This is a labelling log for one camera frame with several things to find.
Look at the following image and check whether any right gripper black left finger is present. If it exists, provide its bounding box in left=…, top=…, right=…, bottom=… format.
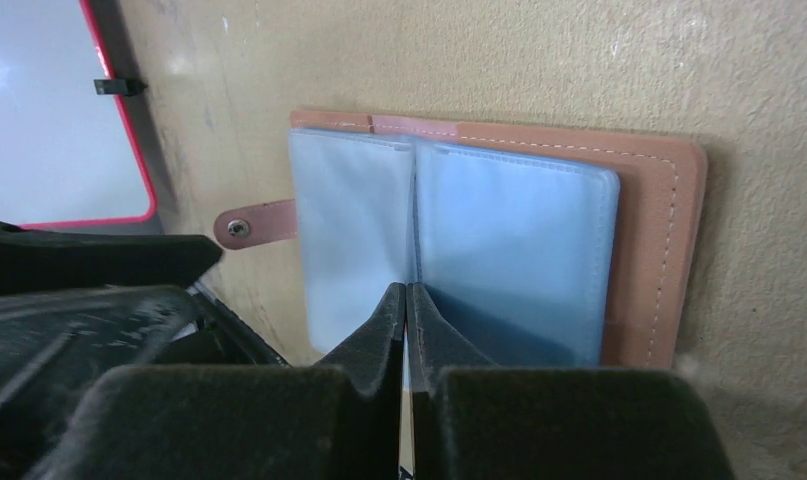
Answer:
left=29, top=283, right=406, bottom=479

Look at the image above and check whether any brown leather card holder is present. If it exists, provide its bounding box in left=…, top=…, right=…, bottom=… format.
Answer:
left=213, top=111, right=708, bottom=368

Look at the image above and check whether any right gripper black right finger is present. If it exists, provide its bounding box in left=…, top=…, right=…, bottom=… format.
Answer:
left=406, top=283, right=734, bottom=479

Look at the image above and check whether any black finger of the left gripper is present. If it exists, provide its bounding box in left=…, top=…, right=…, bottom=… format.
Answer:
left=0, top=284, right=292, bottom=480
left=0, top=222, right=223, bottom=296

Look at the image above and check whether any pink framed whiteboard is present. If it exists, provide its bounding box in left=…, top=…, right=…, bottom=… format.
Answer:
left=0, top=1, right=157, bottom=228

